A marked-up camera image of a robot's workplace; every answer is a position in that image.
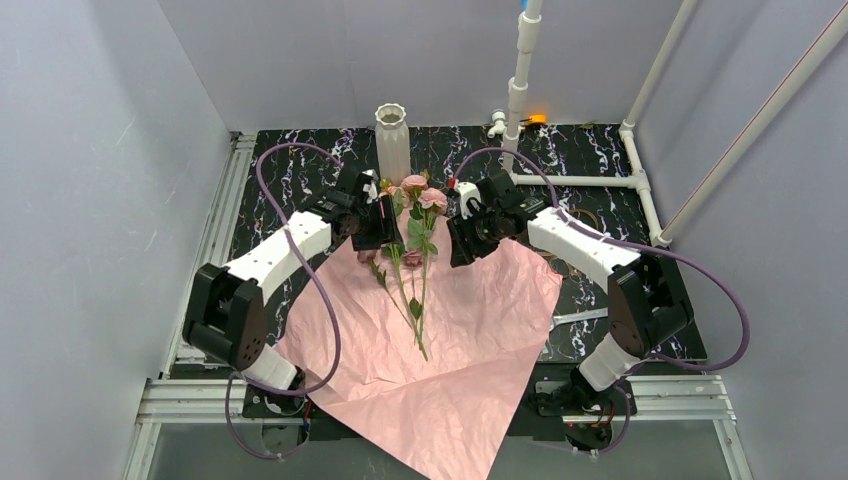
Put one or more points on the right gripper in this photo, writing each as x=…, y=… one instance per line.
x=468, y=240

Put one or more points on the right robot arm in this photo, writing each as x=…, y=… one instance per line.
x=647, y=299

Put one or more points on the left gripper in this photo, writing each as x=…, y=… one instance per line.
x=376, y=229

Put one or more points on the white ribbed vase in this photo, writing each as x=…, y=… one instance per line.
x=392, y=142

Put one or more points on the aluminium rail frame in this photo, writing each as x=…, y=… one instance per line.
x=435, y=386

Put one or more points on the pink rose flower bunch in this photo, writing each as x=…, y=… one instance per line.
x=423, y=204

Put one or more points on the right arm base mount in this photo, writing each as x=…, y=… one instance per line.
x=583, y=418

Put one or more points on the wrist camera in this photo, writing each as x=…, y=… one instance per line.
x=468, y=197
x=368, y=187

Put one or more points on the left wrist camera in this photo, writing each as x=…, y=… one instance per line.
x=368, y=187

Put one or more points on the silver wrench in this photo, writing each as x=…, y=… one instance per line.
x=564, y=319

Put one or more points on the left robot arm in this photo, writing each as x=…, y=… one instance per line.
x=226, y=312

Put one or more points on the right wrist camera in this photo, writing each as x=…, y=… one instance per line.
x=468, y=197

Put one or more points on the pink wrapping paper sheet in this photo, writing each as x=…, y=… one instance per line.
x=485, y=326

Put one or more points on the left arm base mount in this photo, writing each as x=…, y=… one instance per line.
x=260, y=404

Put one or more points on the brown ribbon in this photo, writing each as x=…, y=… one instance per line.
x=553, y=235

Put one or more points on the dark mauve rose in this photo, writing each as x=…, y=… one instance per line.
x=413, y=259
x=368, y=258

